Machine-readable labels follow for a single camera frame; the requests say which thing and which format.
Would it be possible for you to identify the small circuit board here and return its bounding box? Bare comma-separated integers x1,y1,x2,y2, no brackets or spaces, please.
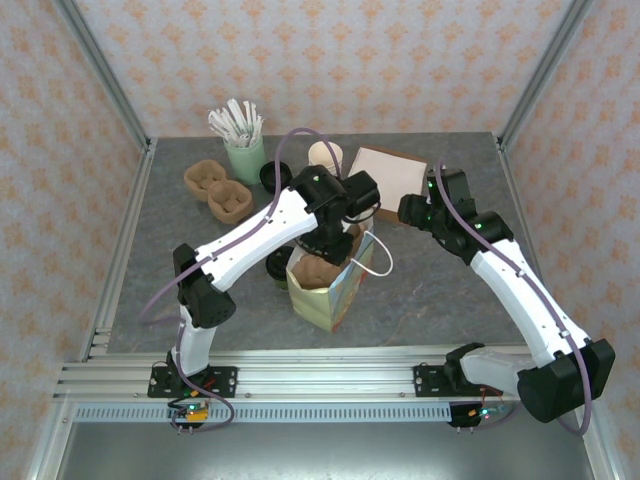
167,401,211,426
469,405,511,422

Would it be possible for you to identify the perforated grey cable duct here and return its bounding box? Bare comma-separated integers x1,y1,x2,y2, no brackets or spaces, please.
72,403,454,425

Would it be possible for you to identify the aluminium frame post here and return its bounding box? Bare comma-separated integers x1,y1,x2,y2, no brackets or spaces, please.
572,399,619,480
52,0,153,154
497,0,597,151
24,399,76,480

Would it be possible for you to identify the green straw holder cup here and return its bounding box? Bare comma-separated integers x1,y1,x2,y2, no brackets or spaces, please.
223,133,267,187

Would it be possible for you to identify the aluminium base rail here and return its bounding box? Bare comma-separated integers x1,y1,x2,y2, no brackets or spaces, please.
52,349,599,401

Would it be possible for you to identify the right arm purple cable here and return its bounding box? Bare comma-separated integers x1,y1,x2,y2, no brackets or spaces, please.
433,158,597,436

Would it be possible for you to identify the green paper gift bag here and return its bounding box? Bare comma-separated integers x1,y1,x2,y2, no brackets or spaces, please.
285,224,394,334

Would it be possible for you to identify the brown cardboard napkin box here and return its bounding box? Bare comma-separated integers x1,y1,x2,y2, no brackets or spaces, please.
347,144,429,224

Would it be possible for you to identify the white napkin stack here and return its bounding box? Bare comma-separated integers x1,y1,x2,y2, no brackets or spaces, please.
349,147,427,212

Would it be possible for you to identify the black plastic cup lid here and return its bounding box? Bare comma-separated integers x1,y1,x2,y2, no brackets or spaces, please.
264,245,297,279

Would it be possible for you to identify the grey metal sheet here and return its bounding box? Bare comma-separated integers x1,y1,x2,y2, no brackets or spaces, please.
52,422,601,480

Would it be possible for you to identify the paper cup stack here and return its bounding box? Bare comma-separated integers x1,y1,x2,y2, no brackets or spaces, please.
307,141,345,177

